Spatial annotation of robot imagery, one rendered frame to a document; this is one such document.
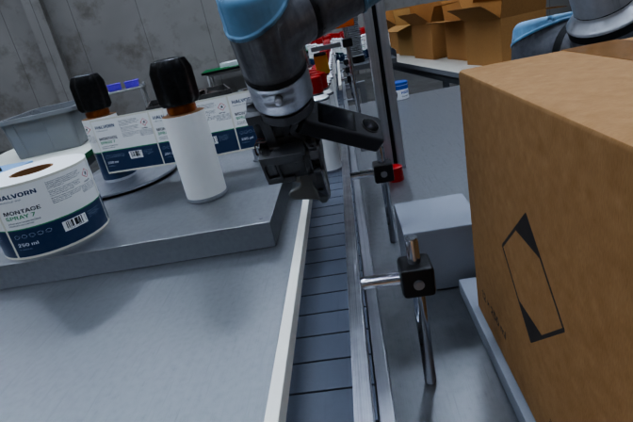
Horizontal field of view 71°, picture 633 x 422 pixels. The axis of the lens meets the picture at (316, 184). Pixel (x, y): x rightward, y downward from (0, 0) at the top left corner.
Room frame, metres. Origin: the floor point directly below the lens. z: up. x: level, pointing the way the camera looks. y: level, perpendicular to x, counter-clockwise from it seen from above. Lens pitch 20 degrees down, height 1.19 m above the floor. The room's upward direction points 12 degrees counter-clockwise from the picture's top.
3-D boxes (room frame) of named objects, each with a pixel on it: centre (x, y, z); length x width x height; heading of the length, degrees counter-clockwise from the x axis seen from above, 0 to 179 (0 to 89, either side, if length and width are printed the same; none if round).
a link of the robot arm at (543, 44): (0.87, -0.49, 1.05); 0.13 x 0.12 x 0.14; 23
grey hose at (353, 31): (1.14, -0.16, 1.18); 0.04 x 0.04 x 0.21
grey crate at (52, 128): (2.76, 1.44, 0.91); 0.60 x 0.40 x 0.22; 8
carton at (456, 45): (2.94, -1.21, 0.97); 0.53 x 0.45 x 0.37; 96
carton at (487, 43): (2.55, -1.19, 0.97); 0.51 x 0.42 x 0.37; 100
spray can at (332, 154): (0.94, -0.04, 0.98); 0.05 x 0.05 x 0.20
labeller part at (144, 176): (1.22, 0.53, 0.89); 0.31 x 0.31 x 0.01
